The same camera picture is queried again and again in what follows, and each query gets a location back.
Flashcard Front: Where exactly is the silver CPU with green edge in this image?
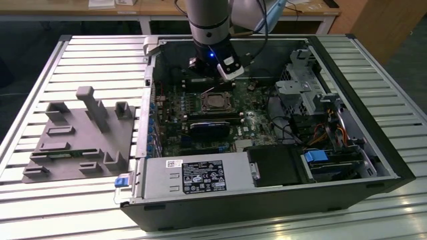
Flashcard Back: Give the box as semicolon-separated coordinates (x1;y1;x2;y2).
205;95;229;108

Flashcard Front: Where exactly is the CPU socket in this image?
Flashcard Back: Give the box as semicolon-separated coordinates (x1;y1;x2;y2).
195;92;238;113

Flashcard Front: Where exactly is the grey case latch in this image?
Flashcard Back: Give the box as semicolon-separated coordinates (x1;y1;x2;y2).
142;35;169;58

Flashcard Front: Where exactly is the black graphics card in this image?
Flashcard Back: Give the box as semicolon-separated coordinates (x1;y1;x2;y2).
187;120;234;138

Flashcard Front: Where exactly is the green motherboard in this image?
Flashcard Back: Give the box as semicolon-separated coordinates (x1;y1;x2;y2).
153;83;283;160

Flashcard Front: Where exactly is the pale blue teach pendant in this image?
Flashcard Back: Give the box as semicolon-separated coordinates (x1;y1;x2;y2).
255;0;289;34

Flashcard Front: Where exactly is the grey metal drive cage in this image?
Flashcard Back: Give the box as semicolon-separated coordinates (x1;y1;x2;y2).
274;48;347;117

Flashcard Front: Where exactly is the silver chipset heatsink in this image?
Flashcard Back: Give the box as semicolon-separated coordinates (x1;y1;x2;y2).
234;139;255;152

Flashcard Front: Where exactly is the black drive bay box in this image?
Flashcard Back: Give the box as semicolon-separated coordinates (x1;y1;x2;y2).
245;145;314;189

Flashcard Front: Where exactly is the silver power supply unit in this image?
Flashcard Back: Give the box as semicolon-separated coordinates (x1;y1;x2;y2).
130;150;261;201

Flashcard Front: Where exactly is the blue disk carrier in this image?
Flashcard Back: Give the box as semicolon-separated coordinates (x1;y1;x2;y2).
301;149;337;166

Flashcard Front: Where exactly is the grey parts rack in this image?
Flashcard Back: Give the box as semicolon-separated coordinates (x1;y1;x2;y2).
19;85;139;185

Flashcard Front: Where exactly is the wooden desk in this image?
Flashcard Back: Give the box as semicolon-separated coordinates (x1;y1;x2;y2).
0;0;342;36

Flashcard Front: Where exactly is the blue plastic latch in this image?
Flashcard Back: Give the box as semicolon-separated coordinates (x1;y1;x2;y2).
114;173;131;189

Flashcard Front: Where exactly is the wooden cabinet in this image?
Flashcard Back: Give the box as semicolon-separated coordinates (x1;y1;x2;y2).
329;0;427;65

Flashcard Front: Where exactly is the black PC case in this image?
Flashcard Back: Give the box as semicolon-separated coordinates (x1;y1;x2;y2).
113;33;418;232

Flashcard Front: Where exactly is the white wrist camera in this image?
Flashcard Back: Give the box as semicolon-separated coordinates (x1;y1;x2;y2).
215;56;246;81

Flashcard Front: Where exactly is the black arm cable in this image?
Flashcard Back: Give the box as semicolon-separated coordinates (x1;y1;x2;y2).
245;0;270;68

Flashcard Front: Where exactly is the coloured power wire bundle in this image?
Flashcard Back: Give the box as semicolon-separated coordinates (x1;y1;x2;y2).
310;119;357;151

